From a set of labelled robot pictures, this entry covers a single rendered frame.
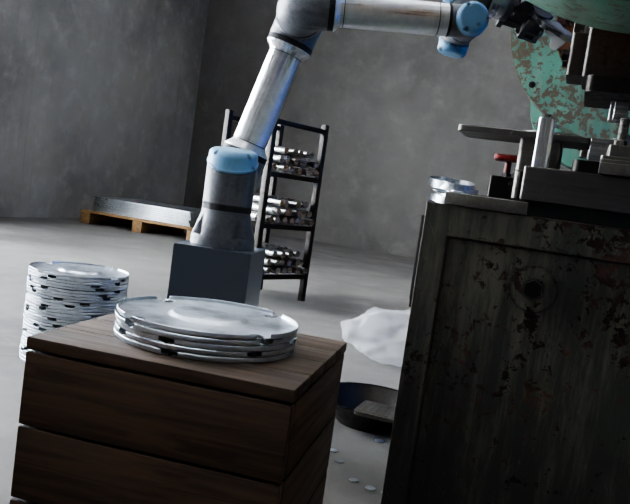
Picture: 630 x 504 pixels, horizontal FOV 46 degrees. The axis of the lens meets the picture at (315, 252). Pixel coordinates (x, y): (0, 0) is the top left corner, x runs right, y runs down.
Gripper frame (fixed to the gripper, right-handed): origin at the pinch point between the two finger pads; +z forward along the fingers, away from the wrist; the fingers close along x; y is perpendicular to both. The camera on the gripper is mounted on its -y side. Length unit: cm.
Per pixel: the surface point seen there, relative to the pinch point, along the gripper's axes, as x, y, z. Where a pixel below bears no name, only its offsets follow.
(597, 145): 62, -16, -12
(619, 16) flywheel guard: 69, -46, -29
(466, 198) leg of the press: 80, -12, -37
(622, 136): 68, -24, -14
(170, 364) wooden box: 120, -6, -78
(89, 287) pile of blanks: 57, 92, -103
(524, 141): 58, -8, -23
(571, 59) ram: 47, -21, -20
